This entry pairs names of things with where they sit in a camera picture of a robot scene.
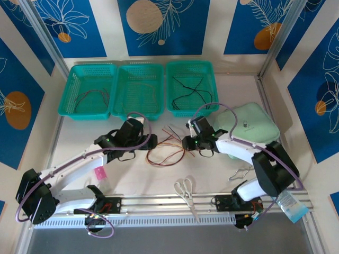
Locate red looped cable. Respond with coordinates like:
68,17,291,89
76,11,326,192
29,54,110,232
147,147,186,167

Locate thin red cable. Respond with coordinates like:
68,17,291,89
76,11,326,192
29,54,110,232
162,124,184,142

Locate yellow orange cable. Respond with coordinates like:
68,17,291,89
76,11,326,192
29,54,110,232
156,141,195,157

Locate cream cable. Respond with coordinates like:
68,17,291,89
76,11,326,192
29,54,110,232
121,81,157,112

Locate dark red cable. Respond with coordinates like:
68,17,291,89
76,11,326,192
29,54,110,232
74,89,111,110

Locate teal plastic basket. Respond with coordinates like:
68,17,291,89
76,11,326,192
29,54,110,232
166,61,220,119
57,63,118,121
110,64,164,122

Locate pink capped clear tube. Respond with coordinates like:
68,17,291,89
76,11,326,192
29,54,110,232
94,166,112,191

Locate mint green zip case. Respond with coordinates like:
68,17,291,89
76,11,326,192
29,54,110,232
213,102,281,160

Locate black controller board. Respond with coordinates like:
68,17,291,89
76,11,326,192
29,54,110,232
84,213,109,235
234,213,263,231

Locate light blue paper packet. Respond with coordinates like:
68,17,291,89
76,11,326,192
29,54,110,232
275,190,310,223

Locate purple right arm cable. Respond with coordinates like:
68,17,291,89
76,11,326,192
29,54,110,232
194,102,304,231

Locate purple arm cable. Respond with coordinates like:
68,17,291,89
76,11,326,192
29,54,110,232
15,112,153,239
194,102,304,231

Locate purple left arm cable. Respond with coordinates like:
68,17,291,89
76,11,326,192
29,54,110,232
15,112,153,239

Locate white handled scissors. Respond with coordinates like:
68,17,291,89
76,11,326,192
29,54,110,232
174,177,201,224

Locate bent metal wire clip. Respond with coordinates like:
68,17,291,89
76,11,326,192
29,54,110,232
229,165,254,183

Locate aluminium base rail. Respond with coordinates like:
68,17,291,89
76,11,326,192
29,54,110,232
22,192,315,218

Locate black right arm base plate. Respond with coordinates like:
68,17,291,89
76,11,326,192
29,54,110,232
215,194,264,212

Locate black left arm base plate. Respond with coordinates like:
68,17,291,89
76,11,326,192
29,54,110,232
92,196,122,215

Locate white slotted cable duct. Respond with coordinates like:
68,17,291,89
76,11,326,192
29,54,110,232
34,214,236,230

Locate aluminium frame post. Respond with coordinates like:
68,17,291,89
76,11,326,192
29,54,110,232
17,0,72,79
258,0,305,79

